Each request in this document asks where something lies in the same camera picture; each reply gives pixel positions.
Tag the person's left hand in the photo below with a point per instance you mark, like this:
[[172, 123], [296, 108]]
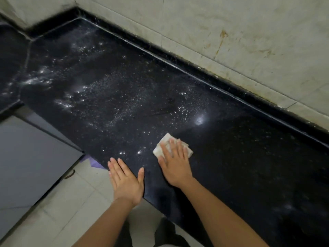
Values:
[[127, 186]]

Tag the person's right hand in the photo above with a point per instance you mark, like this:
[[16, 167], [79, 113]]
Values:
[[176, 169]]

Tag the person's left thumb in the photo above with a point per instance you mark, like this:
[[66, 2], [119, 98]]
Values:
[[141, 176]]

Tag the person's left middle finger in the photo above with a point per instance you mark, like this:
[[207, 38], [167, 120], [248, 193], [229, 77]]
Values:
[[115, 167]]

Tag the person's right middle finger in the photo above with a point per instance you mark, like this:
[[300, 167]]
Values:
[[173, 147]]

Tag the person's right little finger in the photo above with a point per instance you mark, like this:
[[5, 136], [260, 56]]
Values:
[[186, 154]]

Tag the person's right thumb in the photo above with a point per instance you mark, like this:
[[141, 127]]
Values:
[[162, 164]]

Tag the white cleaning cloth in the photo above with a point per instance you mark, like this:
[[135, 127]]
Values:
[[159, 149]]

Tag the person's right forearm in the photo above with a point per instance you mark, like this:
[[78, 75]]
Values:
[[218, 216]]

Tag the person's left forearm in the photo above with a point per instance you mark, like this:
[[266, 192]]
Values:
[[104, 225]]

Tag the purple floor mat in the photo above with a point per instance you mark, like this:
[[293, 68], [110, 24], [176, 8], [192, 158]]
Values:
[[93, 162]]

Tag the small brown floor scrap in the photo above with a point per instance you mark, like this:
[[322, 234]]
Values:
[[70, 174]]

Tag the person's dark trousers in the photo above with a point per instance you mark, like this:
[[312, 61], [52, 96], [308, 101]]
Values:
[[168, 234]]

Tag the grey cabinet door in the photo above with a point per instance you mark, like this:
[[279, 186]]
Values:
[[30, 164]]

